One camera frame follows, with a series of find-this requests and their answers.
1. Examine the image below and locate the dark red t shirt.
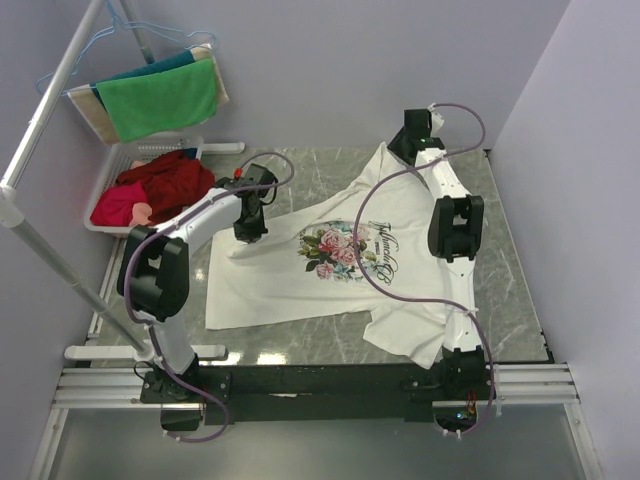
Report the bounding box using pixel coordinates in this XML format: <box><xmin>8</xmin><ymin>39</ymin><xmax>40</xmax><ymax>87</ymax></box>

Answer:
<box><xmin>115</xmin><ymin>148</ymin><xmax>216</xmax><ymax>224</ymax></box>

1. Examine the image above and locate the white plastic laundry basket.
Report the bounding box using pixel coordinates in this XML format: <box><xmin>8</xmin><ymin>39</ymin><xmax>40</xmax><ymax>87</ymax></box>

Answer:
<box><xmin>84</xmin><ymin>132</ymin><xmax>214</xmax><ymax>237</ymax></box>

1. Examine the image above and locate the white clothes rack frame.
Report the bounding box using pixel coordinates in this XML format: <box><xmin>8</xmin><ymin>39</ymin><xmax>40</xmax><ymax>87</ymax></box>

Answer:
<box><xmin>1</xmin><ymin>1</ymin><xmax>248</xmax><ymax>375</ymax></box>

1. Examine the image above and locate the black base beam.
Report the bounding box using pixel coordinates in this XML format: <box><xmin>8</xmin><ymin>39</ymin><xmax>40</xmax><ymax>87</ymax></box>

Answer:
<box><xmin>140</xmin><ymin>361</ymin><xmax>495</xmax><ymax>432</ymax></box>

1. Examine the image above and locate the green towel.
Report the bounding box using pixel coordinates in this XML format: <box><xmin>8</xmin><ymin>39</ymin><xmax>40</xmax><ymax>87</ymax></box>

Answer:
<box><xmin>96</xmin><ymin>59</ymin><xmax>217</xmax><ymax>143</ymax></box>

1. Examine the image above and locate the pink t shirt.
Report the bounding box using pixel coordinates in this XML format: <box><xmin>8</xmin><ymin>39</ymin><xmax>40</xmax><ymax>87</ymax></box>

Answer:
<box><xmin>90</xmin><ymin>182</ymin><xmax>152</xmax><ymax>227</ymax></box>

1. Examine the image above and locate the aluminium rail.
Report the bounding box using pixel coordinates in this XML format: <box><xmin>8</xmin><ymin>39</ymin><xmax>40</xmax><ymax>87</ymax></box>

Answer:
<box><xmin>51</xmin><ymin>364</ymin><xmax>580</xmax><ymax>409</ymax></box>

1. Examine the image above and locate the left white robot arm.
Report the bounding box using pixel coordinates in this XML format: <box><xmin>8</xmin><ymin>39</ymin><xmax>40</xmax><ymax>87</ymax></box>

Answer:
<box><xmin>117</xmin><ymin>164</ymin><xmax>279</xmax><ymax>402</ymax></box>

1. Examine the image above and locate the white floral t shirt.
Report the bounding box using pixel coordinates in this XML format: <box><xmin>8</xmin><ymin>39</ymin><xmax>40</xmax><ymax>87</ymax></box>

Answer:
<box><xmin>205</xmin><ymin>146</ymin><xmax>446</xmax><ymax>368</ymax></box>

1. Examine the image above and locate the teal towel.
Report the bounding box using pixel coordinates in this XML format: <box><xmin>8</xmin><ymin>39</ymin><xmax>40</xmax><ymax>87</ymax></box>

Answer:
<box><xmin>91</xmin><ymin>50</ymin><xmax>196</xmax><ymax>110</ymax></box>

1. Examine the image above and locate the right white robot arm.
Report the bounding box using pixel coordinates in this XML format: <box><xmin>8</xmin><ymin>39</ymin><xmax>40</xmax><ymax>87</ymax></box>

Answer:
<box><xmin>388</xmin><ymin>108</ymin><xmax>486</xmax><ymax>399</ymax></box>

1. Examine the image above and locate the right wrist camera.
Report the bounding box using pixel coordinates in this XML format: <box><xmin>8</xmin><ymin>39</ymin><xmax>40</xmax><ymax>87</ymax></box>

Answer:
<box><xmin>428</xmin><ymin>104</ymin><xmax>445</xmax><ymax>137</ymax></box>

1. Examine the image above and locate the blue wire hanger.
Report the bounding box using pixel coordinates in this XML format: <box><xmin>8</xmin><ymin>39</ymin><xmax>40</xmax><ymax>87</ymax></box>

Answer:
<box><xmin>35</xmin><ymin>9</ymin><xmax>220</xmax><ymax>96</ymax></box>

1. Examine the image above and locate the beige towel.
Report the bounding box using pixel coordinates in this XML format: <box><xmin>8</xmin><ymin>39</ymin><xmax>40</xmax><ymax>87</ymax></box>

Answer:
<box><xmin>67</xmin><ymin>44</ymin><xmax>229</xmax><ymax>144</ymax></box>

